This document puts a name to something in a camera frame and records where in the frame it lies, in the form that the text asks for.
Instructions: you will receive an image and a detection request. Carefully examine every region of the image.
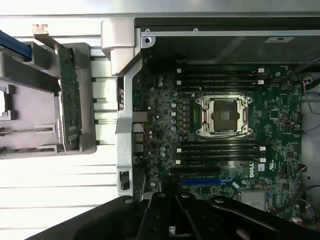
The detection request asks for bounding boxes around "open black PC case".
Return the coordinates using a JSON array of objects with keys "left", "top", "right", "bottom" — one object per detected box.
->
[{"left": 101, "top": 17, "right": 320, "bottom": 240}]

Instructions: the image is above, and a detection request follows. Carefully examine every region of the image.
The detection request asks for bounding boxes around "hard disk in blue carrier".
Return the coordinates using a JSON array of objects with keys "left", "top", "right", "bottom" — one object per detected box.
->
[{"left": 0, "top": 29, "right": 32, "bottom": 61}]

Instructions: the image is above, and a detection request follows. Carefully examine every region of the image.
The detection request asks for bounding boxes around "silver finned heatsink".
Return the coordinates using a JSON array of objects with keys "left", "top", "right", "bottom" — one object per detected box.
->
[{"left": 238, "top": 189, "right": 267, "bottom": 211}]

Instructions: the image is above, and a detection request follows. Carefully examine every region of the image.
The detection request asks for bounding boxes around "grey parts rack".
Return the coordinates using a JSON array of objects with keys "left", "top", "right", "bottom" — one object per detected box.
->
[{"left": 0, "top": 41, "right": 98, "bottom": 161}]

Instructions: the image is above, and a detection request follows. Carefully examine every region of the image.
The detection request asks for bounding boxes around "metal CPU socket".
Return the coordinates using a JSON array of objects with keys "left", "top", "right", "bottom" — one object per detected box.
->
[{"left": 196, "top": 94, "right": 255, "bottom": 137}]

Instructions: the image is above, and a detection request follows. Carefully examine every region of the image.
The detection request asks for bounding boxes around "black RAM slot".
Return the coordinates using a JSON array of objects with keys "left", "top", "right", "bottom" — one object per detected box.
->
[
  {"left": 176, "top": 79, "right": 266, "bottom": 86},
  {"left": 176, "top": 67, "right": 266, "bottom": 75},
  {"left": 176, "top": 73, "right": 266, "bottom": 80},
  {"left": 176, "top": 141, "right": 266, "bottom": 148},
  {"left": 176, "top": 153, "right": 266, "bottom": 160},
  {"left": 176, "top": 147, "right": 266, "bottom": 154},
  {"left": 176, "top": 158, "right": 266, "bottom": 166},
  {"left": 176, "top": 85, "right": 266, "bottom": 92}
]

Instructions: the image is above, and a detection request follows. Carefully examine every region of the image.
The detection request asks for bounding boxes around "blue expansion slot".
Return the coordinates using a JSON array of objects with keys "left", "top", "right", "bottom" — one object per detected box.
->
[{"left": 179, "top": 177, "right": 224, "bottom": 186}]

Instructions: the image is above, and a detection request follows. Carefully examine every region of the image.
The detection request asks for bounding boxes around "long black expansion slot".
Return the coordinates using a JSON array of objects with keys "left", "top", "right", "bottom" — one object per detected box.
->
[{"left": 169, "top": 166, "right": 221, "bottom": 176}]

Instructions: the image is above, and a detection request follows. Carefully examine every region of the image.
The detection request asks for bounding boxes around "green graphics card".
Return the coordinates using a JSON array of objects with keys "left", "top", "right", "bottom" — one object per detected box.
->
[{"left": 31, "top": 23, "right": 84, "bottom": 151}]

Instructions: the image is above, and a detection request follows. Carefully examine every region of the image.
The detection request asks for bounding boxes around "green motherboard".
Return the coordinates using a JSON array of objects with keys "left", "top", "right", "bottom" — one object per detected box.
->
[{"left": 131, "top": 63, "right": 305, "bottom": 221}]

